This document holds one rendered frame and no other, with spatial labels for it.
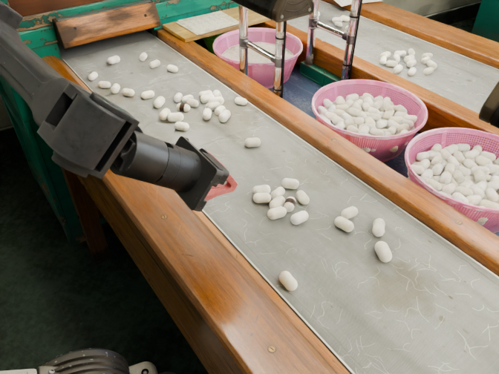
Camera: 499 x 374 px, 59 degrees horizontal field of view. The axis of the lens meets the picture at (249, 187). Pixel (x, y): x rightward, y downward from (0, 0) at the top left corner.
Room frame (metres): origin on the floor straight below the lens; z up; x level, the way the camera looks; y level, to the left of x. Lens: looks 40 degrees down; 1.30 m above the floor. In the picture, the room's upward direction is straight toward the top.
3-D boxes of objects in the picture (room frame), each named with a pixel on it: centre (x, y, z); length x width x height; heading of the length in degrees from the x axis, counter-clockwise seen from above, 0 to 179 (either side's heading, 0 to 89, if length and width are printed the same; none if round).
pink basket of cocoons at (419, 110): (0.92, -0.28, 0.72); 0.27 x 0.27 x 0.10
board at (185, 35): (1.46, 0.10, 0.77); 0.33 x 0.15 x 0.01; 126
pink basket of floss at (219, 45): (1.28, -0.02, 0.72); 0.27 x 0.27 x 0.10
